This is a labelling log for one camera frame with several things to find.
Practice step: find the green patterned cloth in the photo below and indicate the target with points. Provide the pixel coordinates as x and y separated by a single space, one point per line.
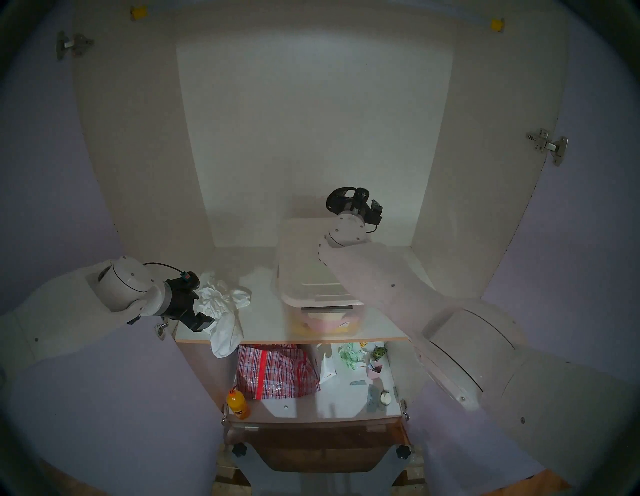
352 356

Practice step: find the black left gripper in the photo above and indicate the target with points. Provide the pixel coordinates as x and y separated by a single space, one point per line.
177 299

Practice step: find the white wooden wardrobe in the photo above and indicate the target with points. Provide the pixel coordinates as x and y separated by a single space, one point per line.
310 125

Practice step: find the clear plastic storage bin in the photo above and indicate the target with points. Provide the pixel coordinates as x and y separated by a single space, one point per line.
357 320

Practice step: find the yellow rod bracket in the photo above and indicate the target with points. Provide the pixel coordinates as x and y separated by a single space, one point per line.
139 12
497 25

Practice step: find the brown wooden drawer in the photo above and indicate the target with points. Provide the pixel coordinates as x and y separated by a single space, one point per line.
325 445

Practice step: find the small steel door hinge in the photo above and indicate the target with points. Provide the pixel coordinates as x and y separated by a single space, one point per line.
225 415
405 410

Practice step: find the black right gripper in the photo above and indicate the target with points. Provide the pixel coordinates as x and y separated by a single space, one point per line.
367 207

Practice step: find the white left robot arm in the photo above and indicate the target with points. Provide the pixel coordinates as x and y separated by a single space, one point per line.
75 300

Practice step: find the white paper bag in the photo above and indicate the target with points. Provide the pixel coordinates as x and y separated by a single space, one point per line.
326 370

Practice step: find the black star knob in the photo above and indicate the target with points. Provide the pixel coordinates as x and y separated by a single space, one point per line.
239 450
403 452

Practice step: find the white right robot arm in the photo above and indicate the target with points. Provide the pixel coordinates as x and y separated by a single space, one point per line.
450 320

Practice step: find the yellow clothing item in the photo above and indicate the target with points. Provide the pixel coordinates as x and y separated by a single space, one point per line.
305 331

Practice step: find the pink cup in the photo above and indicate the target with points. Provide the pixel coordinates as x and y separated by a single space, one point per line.
375 371

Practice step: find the red plaid woven bag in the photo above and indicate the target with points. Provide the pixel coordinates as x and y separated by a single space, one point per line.
277 372

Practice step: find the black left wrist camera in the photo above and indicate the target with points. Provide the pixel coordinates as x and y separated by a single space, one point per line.
189 277

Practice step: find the orange juice bottle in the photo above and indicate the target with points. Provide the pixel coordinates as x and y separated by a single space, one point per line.
238 402

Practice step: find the lilac wardrobe door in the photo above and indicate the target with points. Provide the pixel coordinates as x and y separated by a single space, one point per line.
575 250
125 425

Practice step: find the white clothing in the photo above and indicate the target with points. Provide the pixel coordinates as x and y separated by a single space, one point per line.
220 300

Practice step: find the grey robot base stand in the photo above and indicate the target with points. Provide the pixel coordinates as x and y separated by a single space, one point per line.
320 482

